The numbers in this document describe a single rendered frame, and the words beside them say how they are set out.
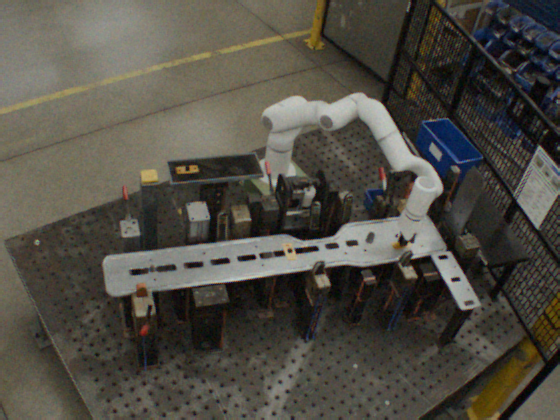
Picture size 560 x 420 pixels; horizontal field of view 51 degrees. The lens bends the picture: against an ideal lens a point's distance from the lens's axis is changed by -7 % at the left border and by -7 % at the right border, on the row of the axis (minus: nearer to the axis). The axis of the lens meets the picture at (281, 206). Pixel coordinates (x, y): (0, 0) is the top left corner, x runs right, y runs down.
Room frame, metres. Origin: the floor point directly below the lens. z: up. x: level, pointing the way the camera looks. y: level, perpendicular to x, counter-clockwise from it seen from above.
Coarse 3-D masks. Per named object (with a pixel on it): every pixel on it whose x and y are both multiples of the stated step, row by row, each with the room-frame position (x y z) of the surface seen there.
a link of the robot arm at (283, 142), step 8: (296, 96) 2.31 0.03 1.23; (288, 104) 2.24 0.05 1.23; (296, 104) 2.26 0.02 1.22; (296, 128) 2.25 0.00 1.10; (272, 136) 2.22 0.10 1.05; (280, 136) 2.22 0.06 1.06; (288, 136) 2.22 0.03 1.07; (272, 144) 2.20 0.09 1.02; (280, 144) 2.19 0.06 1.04; (288, 144) 2.21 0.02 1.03; (280, 152) 2.19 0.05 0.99
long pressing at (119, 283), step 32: (352, 224) 1.81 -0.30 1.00; (384, 224) 1.85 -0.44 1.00; (128, 256) 1.42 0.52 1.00; (160, 256) 1.45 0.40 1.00; (192, 256) 1.48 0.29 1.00; (224, 256) 1.51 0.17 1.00; (256, 256) 1.55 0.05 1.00; (320, 256) 1.61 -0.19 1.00; (352, 256) 1.64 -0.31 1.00; (384, 256) 1.67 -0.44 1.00; (416, 256) 1.71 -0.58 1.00; (128, 288) 1.28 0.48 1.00; (160, 288) 1.31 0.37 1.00
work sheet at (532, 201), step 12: (540, 144) 2.02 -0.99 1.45; (540, 156) 1.99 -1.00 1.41; (528, 168) 2.02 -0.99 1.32; (540, 168) 1.97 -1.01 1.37; (552, 168) 1.92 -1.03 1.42; (528, 180) 1.99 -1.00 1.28; (540, 180) 1.94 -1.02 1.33; (552, 180) 1.89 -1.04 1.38; (516, 192) 2.02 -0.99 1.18; (528, 192) 1.96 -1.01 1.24; (540, 192) 1.91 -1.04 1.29; (552, 192) 1.86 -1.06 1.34; (528, 204) 1.94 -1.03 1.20; (540, 204) 1.88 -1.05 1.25; (552, 204) 1.84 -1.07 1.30; (528, 216) 1.91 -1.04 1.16; (540, 216) 1.86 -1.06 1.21; (540, 228) 1.83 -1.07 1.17
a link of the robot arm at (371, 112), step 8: (352, 96) 2.07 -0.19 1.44; (360, 96) 2.02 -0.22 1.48; (360, 104) 1.95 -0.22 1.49; (368, 104) 1.93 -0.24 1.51; (376, 104) 1.93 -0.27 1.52; (360, 112) 1.92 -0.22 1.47; (368, 112) 1.90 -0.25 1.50; (376, 112) 1.90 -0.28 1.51; (384, 112) 1.91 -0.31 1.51; (368, 120) 1.89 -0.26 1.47; (376, 120) 1.88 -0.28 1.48; (384, 120) 1.88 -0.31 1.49; (392, 120) 1.91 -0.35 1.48; (376, 128) 1.87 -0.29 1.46; (384, 128) 1.86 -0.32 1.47; (392, 128) 1.87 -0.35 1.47; (376, 136) 1.86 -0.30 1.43
